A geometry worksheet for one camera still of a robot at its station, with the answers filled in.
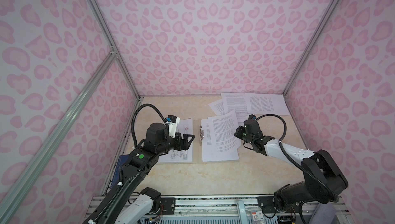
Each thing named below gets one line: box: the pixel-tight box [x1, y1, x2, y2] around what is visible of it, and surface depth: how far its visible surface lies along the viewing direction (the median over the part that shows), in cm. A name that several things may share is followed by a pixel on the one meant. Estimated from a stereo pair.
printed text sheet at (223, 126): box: [207, 109, 242, 155], surface depth 100 cm
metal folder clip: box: [199, 125, 205, 146], surface depth 99 cm
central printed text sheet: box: [221, 92, 250, 126], surface depth 119 cm
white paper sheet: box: [200, 118, 242, 162], surface depth 94 cm
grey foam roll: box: [308, 201, 337, 224], surface depth 70 cm
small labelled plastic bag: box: [249, 207, 265, 224], surface depth 70 cm
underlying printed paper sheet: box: [208, 98, 225, 117], surface depth 116 cm
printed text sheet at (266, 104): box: [245, 92, 291, 116], surface depth 119 cm
